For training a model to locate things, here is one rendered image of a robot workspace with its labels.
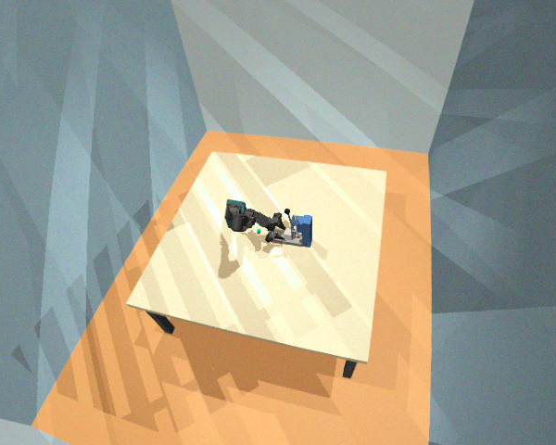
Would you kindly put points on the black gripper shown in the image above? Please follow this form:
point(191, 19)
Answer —
point(271, 235)

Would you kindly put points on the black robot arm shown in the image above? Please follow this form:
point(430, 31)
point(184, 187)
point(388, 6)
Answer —
point(249, 217)

